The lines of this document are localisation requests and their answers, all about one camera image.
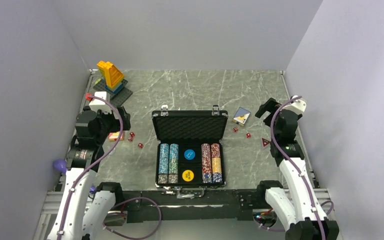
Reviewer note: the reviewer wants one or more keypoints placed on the grey toy brick baseplate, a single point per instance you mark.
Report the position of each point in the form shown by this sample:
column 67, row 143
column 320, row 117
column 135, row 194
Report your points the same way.
column 118, row 96

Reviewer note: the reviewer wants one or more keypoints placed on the purple cylinder object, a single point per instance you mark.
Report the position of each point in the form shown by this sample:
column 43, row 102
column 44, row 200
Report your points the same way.
column 60, row 165

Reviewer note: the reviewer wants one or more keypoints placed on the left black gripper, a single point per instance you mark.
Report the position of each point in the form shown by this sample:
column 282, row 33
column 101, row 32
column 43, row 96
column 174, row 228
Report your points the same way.
column 116, row 125

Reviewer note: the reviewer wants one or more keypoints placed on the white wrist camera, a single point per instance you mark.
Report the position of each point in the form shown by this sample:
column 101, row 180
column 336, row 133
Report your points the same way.
column 97, row 104
column 297, row 106

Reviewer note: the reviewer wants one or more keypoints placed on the yellow toy brick tower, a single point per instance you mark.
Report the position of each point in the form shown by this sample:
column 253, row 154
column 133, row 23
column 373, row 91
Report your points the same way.
column 111, row 74

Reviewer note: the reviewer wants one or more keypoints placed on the black poker chip case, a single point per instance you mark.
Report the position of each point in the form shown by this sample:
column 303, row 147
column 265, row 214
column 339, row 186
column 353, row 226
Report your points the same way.
column 190, row 129

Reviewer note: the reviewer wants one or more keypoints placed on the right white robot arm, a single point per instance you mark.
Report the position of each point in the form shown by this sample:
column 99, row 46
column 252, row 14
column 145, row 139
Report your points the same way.
column 298, row 209

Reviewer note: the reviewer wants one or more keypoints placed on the blue chip row far left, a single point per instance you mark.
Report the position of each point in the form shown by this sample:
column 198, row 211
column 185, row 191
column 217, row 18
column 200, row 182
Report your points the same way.
column 163, row 164

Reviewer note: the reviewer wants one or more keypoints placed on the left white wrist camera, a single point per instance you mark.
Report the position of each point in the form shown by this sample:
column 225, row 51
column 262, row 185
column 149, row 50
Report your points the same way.
column 97, row 104

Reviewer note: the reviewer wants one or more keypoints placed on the red yellow chip row right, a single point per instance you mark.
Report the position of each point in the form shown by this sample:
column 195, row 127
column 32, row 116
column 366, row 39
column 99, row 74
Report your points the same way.
column 216, row 165

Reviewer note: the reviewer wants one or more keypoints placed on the black front mounting rail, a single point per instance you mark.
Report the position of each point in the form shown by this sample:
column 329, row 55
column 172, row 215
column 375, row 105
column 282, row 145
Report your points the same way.
column 239, row 204

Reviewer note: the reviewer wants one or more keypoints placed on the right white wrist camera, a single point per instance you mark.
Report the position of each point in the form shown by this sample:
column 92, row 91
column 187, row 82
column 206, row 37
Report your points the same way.
column 297, row 106

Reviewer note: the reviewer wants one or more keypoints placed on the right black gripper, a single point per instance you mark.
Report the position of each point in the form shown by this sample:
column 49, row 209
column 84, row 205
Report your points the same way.
column 271, row 106

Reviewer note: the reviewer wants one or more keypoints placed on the blue playing card deck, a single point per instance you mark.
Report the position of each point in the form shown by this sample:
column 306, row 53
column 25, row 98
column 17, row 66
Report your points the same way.
column 241, row 116

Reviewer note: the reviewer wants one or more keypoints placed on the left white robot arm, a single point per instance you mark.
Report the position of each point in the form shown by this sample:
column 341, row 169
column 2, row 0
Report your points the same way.
column 75, row 220

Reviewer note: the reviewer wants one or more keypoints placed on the blue dealer button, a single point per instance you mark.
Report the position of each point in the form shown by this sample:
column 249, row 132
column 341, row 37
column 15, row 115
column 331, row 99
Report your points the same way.
column 189, row 154

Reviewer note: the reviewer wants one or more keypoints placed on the red playing card deck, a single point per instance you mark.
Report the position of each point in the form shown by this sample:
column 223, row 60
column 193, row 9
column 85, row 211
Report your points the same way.
column 113, row 136

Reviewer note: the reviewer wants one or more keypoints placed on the yellow big blind button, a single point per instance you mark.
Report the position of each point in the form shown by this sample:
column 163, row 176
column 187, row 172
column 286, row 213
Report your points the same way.
column 187, row 175

